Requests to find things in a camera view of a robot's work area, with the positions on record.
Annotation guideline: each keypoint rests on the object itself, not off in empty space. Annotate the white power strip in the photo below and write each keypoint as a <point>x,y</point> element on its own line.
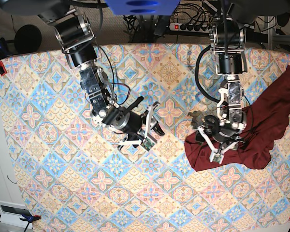
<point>201,28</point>

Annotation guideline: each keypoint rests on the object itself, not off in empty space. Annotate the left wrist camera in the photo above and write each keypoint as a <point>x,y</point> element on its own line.
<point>218,158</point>

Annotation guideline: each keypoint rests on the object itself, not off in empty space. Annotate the dark red t-shirt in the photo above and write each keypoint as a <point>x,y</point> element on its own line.
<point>267,119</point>

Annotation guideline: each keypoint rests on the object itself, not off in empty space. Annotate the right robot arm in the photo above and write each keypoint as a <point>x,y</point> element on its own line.
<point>74,33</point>

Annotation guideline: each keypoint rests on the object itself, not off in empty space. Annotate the black round stool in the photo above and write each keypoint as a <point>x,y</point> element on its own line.
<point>27,39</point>

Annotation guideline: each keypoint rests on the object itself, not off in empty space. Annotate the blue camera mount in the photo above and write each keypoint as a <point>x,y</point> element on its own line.
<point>142,7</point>

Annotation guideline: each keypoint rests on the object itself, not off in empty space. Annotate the patterned tile tablecloth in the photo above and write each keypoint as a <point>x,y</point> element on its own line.
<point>70,172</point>

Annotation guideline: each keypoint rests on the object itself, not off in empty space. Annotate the blue orange clamp lower left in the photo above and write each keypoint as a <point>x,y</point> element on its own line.
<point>29,218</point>

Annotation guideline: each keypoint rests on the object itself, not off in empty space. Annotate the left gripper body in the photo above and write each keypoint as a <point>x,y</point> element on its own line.
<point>224,134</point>

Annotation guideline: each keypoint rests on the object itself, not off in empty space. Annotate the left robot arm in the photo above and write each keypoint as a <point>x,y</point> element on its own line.
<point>228,37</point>

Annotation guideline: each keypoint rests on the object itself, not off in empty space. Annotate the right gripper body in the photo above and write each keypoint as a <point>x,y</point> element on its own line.
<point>123,119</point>

